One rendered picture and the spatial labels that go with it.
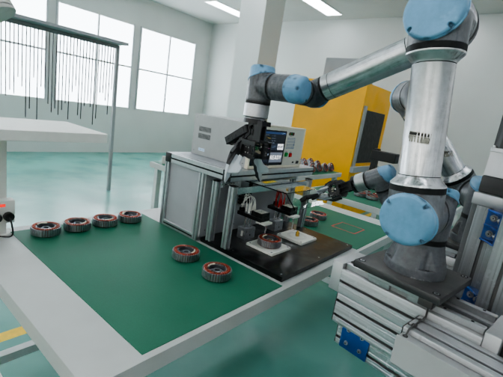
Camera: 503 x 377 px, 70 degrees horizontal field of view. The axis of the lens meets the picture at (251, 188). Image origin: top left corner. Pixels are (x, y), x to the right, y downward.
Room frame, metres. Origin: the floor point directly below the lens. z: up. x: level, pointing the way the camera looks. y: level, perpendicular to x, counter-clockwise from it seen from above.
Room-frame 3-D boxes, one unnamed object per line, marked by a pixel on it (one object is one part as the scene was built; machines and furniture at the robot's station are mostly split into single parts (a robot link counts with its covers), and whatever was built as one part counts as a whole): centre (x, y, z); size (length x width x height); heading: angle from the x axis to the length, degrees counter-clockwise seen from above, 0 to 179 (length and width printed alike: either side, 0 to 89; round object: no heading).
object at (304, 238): (1.76, -0.27, 0.78); 0.15 x 0.15 x 0.01; 52
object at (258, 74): (1.09, 0.02, 1.45); 0.09 x 0.08 x 0.11; 52
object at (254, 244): (1.57, -0.12, 0.78); 0.15 x 0.15 x 0.01; 52
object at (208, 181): (1.82, 0.00, 0.92); 0.66 x 0.01 x 0.30; 142
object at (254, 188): (1.73, -0.12, 1.03); 0.62 x 0.01 x 0.03; 142
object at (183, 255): (1.37, 0.22, 0.77); 0.11 x 0.11 x 0.04
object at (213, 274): (1.24, 0.08, 0.77); 0.11 x 0.11 x 0.04
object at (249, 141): (1.09, 0.02, 1.29); 0.09 x 0.08 x 0.12; 44
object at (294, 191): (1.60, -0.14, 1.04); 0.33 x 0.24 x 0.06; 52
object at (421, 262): (0.89, -0.45, 1.09); 0.15 x 0.15 x 0.10
